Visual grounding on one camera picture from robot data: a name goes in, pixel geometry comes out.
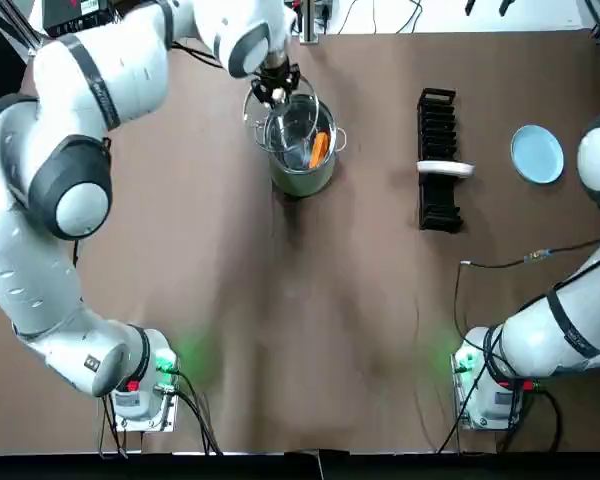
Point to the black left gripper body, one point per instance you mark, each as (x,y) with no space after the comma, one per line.
(276,76)

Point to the glass pot lid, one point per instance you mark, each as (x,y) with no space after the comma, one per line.
(280,117)

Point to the orange corn cob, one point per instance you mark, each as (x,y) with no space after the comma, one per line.
(320,150)

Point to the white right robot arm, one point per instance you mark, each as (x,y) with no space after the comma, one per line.
(545,345)

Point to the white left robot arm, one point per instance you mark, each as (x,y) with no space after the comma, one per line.
(55,260)

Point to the pale green steel pot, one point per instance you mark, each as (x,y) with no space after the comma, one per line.
(300,182)

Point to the white round plate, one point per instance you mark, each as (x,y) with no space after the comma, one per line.
(445,169)

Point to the light blue round plate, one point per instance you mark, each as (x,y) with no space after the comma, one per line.
(537,155)

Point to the black box with red logo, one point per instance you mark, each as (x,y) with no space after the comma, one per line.
(77,15)

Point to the black dish rack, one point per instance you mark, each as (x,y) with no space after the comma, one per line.
(440,210)

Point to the aluminium camera post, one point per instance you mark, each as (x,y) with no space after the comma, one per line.
(311,22)

